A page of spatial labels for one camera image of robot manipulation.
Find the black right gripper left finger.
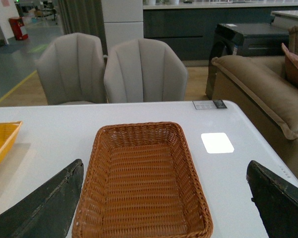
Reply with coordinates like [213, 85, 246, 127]
[0, 159, 84, 238]

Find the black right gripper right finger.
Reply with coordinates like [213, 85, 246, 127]
[246, 160, 298, 238]

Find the yellow wicker basket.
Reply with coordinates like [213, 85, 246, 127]
[0, 121, 23, 164]

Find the brown wicker basket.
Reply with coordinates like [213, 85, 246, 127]
[72, 122, 213, 238]

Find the beige sofa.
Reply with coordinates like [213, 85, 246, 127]
[212, 25, 298, 179]

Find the table label sticker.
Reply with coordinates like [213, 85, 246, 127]
[193, 100, 227, 110]

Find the pink cushion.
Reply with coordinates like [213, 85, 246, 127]
[281, 43, 298, 88]

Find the left grey upholstered chair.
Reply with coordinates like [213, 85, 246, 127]
[36, 33, 107, 105]

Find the grey upholstered chair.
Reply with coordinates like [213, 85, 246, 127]
[36, 33, 107, 105]
[104, 38, 188, 103]

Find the right grey upholstered chair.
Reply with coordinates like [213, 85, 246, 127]
[104, 38, 188, 103]

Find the black washing machine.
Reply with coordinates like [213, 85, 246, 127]
[206, 23, 289, 99]

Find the red bin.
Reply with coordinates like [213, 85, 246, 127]
[8, 17, 28, 41]

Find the grey curtain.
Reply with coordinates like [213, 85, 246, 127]
[58, 0, 107, 54]

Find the dark kitchen counter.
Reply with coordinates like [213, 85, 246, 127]
[143, 0, 298, 65]

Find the white pillar cabinet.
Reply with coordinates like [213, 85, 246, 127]
[101, 0, 144, 52]

